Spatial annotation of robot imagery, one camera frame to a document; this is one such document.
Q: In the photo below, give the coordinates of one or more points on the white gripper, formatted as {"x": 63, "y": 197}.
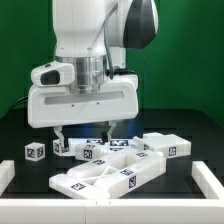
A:
{"x": 57, "y": 107}

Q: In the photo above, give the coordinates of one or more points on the white X-frame chair legs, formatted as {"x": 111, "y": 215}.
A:
{"x": 110, "y": 176}

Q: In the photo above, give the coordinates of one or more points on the small white tagged cube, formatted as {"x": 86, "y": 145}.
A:
{"x": 34, "y": 151}

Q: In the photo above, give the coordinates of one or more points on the white chair seat block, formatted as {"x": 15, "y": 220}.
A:
{"x": 170, "y": 145}

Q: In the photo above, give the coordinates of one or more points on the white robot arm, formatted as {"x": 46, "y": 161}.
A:
{"x": 86, "y": 82}

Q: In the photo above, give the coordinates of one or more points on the small white cube left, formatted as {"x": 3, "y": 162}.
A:
{"x": 59, "y": 150}

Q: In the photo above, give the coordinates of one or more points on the white left fence bar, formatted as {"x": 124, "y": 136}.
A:
{"x": 7, "y": 173}

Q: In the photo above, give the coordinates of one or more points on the white front fence bar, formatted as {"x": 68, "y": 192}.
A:
{"x": 122, "y": 211}

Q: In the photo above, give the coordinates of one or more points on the white flat tagged base plate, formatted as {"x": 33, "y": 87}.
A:
{"x": 112, "y": 144}

